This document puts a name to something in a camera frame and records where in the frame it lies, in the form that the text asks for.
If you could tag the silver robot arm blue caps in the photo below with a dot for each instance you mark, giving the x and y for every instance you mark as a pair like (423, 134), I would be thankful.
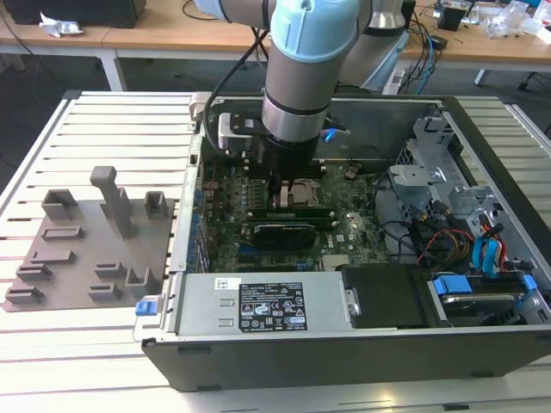
(301, 86)

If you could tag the black RAM slot bank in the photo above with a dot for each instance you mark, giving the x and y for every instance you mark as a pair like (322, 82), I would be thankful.
(319, 168)
(328, 223)

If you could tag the black graphics card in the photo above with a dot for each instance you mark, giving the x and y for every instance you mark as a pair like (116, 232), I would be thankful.
(284, 234)

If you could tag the green motherboard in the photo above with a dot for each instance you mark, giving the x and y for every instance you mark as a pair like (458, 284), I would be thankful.
(344, 215)

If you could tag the metal drive cage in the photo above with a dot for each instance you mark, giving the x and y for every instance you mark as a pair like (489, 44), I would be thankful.
(413, 180)

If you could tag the white power strip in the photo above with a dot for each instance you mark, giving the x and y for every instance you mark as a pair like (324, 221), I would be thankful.
(394, 81)

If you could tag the black plastic air shroud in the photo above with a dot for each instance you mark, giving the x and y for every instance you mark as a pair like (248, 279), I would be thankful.
(383, 297)

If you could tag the grey power supply with label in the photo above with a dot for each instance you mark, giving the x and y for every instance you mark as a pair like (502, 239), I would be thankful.
(202, 305)

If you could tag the hard disk in blue carrier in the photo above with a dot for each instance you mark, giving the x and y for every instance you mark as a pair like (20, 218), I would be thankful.
(452, 287)

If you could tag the wooden desk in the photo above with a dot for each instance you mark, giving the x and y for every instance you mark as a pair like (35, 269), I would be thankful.
(129, 36)
(495, 47)

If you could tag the black open PC case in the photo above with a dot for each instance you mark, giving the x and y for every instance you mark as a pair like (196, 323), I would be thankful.
(301, 365)

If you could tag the blue case latch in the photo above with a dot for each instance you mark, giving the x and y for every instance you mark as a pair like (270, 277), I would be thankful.
(145, 307)

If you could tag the brown parts rack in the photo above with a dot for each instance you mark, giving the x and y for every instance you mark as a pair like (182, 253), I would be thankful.
(86, 232)

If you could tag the black box on desk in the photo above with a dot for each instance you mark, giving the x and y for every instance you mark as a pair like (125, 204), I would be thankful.
(73, 10)

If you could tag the crumpled white paper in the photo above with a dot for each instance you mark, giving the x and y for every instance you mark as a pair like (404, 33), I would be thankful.
(60, 26)

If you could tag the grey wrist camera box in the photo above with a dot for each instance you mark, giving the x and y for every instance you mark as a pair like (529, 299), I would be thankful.
(237, 129)

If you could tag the pale grey camera box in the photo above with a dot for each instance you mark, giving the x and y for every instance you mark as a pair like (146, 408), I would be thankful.
(200, 107)

